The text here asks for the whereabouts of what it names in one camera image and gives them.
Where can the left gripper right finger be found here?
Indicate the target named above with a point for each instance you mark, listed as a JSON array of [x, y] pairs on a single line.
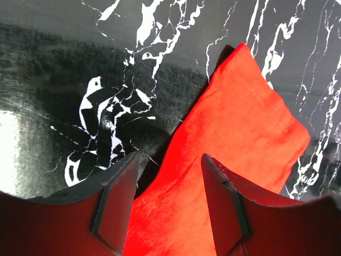
[[247, 219]]

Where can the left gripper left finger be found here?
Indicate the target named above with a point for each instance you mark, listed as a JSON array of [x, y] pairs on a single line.
[[89, 218]]

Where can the red t shirt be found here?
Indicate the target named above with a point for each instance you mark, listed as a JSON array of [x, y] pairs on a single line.
[[241, 122]]

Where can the black marbled table mat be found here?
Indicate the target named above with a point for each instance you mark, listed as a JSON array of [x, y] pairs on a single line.
[[84, 83]]

